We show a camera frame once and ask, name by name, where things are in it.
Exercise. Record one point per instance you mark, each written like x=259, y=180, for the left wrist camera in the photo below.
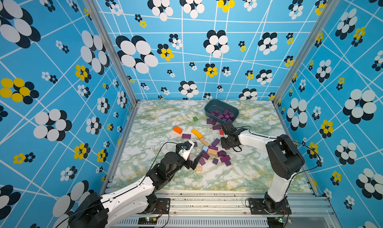
x=185, y=151

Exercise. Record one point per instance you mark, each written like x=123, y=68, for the purple long brick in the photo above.
x=216, y=142

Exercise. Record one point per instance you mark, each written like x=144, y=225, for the natural wood brick front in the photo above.
x=198, y=169

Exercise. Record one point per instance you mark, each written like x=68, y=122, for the orange brick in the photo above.
x=177, y=130

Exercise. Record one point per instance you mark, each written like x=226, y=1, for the yellow long brick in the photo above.
x=197, y=134

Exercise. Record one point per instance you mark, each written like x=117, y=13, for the natural wood square brick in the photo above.
x=212, y=152

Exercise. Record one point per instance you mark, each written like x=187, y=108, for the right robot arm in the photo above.
x=284, y=156

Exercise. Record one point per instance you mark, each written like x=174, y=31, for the small purple cube right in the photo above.
x=227, y=163

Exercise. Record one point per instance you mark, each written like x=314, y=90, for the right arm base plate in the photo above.
x=268, y=207

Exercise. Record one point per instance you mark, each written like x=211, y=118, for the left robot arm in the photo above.
x=108, y=209

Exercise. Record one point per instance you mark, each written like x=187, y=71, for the purple wedge near bin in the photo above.
x=216, y=127

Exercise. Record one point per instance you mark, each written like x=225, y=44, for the small purple cube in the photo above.
x=215, y=161
x=227, y=163

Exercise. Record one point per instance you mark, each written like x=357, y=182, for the purple block right cluster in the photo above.
x=221, y=153

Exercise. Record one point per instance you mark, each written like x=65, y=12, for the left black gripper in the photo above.
x=194, y=164

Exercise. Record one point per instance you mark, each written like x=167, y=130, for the engraved natural wood brick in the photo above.
x=204, y=142

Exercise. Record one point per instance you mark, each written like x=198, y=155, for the purple slanted brick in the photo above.
x=205, y=155

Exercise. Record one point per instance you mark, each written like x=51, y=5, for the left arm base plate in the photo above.
x=158, y=206

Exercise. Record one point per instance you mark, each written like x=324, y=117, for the dark teal storage bin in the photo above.
x=214, y=110

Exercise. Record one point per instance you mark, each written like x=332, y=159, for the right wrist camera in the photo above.
x=228, y=128

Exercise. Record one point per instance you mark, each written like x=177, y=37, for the purple brick left cluster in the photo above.
x=186, y=136

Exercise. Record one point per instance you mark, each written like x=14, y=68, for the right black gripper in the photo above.
x=222, y=144

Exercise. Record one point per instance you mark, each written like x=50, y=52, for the purple brick front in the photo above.
x=202, y=161
x=225, y=158

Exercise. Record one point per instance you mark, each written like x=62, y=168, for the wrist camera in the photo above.
x=185, y=151
x=228, y=128

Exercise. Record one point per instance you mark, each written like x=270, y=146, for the aluminium front rail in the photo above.
x=197, y=209

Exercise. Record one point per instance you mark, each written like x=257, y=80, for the small purple front cube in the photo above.
x=215, y=161

